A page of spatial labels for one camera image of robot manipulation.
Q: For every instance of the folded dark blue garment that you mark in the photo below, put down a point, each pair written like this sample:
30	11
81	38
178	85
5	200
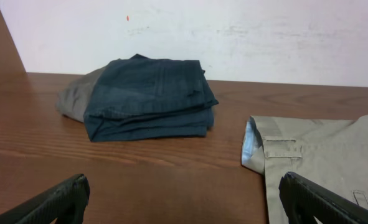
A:
143	98

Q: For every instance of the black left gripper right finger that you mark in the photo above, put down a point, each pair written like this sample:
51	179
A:
306	202

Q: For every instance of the khaki shorts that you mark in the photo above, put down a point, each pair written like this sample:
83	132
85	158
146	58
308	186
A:
330	153

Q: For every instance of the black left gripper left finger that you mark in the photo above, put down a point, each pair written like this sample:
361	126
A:
64	203

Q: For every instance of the folded grey garment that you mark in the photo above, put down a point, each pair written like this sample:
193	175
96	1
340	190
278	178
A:
73	100

